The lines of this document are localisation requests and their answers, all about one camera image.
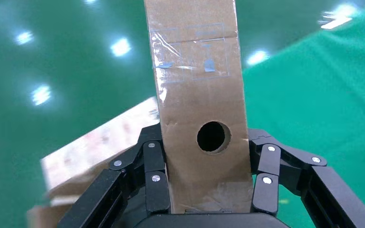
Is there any green table cloth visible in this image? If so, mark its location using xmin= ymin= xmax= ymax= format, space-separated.
xmin=241 ymin=3 xmax=365 ymax=228

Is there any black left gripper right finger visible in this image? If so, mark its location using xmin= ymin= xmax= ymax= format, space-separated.
xmin=248 ymin=128 xmax=365 ymax=228

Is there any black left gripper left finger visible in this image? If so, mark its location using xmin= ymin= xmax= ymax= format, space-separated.
xmin=56 ymin=123 xmax=171 ymax=228

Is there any large open cardboard carton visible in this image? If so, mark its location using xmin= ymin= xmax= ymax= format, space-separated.
xmin=26 ymin=96 xmax=162 ymax=228

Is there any small cardboard box with hole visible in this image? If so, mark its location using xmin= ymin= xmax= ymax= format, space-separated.
xmin=144 ymin=0 xmax=254 ymax=215

